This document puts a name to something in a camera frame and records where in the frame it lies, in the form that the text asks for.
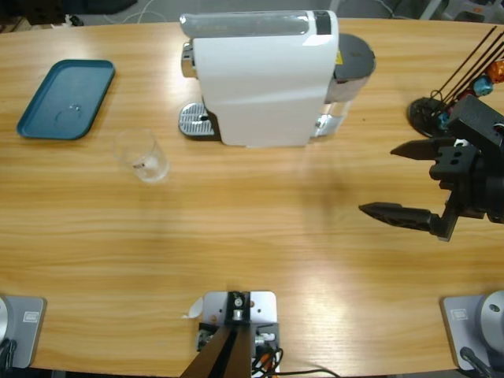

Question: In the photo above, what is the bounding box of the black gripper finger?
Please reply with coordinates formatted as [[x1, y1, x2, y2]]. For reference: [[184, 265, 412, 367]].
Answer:
[[357, 202, 442, 237], [389, 137, 456, 163]]

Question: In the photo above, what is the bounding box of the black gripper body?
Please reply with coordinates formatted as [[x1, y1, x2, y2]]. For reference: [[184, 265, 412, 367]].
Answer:
[[428, 137, 504, 243]]

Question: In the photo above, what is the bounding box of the white capsule coffee machine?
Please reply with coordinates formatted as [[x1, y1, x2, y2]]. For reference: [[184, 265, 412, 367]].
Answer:
[[178, 9, 377, 150]]

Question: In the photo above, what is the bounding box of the clear glass cup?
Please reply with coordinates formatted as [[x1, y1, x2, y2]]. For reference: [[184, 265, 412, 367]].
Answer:
[[113, 128, 171, 184]]

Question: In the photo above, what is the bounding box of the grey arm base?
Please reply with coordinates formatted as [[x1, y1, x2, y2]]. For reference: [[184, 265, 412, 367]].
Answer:
[[439, 290, 504, 371], [0, 295, 48, 369]]

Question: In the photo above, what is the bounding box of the teal coffee capsule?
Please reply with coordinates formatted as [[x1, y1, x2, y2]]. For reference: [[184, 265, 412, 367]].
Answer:
[[473, 76, 493, 97]]

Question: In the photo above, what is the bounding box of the black capsule stand with rods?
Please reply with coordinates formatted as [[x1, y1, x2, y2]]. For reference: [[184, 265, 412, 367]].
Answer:
[[407, 25, 504, 141]]

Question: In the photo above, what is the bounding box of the white paper tag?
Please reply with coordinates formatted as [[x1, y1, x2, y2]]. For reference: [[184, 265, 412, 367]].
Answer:
[[180, 297, 205, 320]]

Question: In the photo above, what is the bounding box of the teal plastic tray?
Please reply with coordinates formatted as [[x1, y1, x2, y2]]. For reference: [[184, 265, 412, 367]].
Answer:
[[16, 58, 117, 142]]

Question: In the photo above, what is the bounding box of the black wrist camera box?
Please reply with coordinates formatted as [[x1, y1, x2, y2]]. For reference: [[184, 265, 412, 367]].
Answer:
[[447, 95, 504, 149]]

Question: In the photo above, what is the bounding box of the black cable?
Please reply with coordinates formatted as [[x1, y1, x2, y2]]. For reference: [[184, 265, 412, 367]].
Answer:
[[251, 346, 339, 378], [459, 346, 493, 378], [0, 338, 19, 371]]

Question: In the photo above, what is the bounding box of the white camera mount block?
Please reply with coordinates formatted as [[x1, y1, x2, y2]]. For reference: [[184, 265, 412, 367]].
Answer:
[[196, 290, 281, 375]]

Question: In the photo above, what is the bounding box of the dark camera post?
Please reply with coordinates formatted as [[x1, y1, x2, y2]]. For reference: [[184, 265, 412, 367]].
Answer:
[[183, 291, 253, 378]]

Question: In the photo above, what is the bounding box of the white floor cable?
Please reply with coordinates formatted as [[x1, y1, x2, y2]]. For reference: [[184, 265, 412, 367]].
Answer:
[[121, 0, 184, 24]]

